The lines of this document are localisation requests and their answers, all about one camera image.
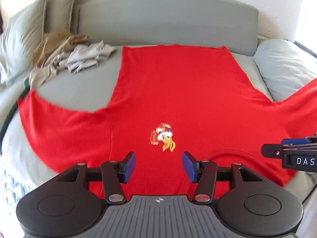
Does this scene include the red t-shirt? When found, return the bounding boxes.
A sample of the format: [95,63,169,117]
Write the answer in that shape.
[18,45,316,197]

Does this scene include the light blue-grey armrest cushion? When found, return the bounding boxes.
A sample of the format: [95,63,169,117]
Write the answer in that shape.
[254,39,316,102]

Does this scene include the blue patterned rug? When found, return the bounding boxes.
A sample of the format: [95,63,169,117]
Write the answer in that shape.
[1,168,31,237]

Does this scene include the light grey crumpled garment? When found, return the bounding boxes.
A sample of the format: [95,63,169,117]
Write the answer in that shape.
[25,41,116,90]

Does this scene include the left sofa seat cushion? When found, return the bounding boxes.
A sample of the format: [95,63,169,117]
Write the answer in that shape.
[1,78,30,139]

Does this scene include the tan crumpled garment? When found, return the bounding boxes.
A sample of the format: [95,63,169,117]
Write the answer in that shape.
[31,30,90,68]

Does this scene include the grey sofa backrest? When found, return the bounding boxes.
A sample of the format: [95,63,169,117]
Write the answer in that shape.
[71,0,258,57]

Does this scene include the olive throw pillow front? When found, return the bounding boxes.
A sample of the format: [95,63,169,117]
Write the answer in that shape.
[1,0,47,86]

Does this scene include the olive throw pillow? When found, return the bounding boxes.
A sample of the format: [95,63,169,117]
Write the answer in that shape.
[44,0,75,32]
[1,0,47,86]

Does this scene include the olive throw pillow rear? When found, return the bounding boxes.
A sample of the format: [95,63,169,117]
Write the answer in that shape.
[44,0,75,32]

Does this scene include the black cable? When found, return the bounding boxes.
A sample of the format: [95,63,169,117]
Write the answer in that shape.
[300,184,315,206]

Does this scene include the green strap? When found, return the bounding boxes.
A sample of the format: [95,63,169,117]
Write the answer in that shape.
[0,77,30,139]

